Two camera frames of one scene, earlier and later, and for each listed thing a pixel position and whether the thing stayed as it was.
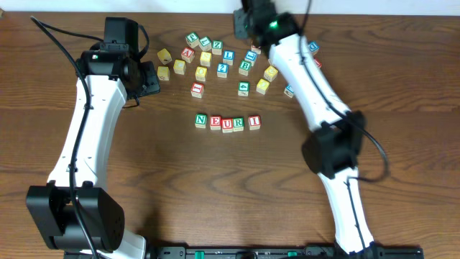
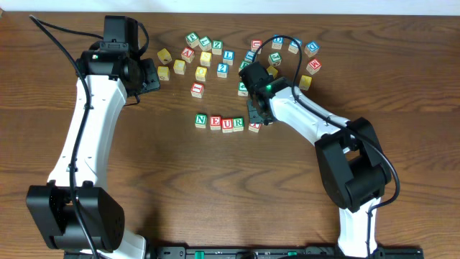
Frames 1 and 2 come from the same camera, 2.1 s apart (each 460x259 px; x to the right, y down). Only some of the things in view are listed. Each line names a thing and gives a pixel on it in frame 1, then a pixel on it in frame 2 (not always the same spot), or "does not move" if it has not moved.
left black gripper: (148, 80) does not move
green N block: (200, 119) does not move
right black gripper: (241, 23) -> (256, 117)
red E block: (215, 122) does not move
